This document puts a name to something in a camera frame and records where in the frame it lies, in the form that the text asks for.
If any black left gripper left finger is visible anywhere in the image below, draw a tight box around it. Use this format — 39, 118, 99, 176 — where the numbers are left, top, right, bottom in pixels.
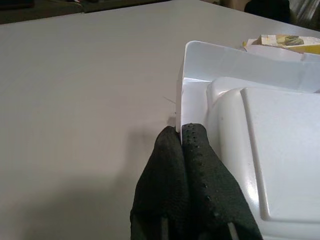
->
129, 125, 193, 240

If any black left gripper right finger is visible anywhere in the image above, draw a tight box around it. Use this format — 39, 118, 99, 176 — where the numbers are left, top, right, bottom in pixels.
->
180, 122, 264, 240

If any white plastic takeaway container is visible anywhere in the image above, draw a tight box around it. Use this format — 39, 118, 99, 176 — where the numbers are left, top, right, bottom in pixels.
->
175, 40, 320, 240

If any yellow printed paper box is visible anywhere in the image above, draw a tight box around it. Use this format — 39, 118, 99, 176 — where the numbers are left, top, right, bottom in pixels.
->
242, 33, 320, 61

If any black chair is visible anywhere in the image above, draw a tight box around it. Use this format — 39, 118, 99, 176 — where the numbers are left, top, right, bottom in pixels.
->
243, 0, 298, 25

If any dark sofa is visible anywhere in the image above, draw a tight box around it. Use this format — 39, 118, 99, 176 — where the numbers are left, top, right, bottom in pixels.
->
0, 0, 161, 25

